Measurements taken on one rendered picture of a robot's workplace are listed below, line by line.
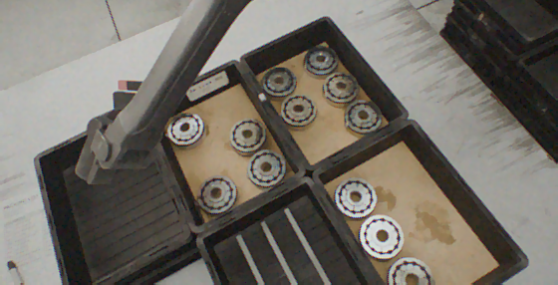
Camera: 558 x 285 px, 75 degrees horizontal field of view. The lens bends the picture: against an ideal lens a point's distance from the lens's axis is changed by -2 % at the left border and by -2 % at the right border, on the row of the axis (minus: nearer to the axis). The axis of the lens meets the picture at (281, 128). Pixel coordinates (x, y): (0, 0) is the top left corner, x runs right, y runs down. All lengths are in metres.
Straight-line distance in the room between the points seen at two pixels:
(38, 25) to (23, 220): 1.87
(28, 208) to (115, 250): 0.42
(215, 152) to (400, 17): 0.85
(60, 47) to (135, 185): 1.83
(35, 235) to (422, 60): 1.36
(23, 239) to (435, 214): 1.17
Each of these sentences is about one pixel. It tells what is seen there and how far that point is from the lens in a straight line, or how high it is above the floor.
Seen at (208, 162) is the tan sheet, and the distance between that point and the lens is 1.04.
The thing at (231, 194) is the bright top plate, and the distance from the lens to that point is 0.96.
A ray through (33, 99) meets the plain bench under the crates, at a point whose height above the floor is 0.70.
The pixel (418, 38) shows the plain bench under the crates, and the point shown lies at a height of 0.70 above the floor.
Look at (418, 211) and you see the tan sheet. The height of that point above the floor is 0.83.
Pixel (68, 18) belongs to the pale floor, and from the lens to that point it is 2.95.
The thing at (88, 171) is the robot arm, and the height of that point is 1.18.
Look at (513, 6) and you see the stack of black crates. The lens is 1.98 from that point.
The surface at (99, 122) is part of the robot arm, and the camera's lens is 0.70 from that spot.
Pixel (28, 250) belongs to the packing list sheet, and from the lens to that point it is 1.35.
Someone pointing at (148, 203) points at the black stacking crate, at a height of 0.83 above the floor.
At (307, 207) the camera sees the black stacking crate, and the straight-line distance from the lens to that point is 0.96.
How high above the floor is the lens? 1.76
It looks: 63 degrees down
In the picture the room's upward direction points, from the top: 10 degrees counter-clockwise
